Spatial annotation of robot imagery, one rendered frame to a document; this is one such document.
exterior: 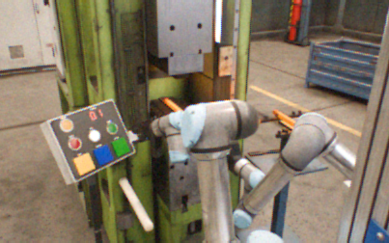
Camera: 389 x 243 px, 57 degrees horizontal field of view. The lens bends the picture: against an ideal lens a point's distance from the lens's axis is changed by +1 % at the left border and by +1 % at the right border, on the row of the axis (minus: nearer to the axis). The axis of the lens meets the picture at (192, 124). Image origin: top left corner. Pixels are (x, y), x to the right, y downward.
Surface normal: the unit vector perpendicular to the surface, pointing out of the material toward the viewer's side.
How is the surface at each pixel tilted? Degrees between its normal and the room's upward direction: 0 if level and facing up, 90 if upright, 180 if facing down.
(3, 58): 90
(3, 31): 90
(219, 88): 90
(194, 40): 90
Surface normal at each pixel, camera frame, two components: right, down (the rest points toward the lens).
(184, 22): 0.44, 0.37
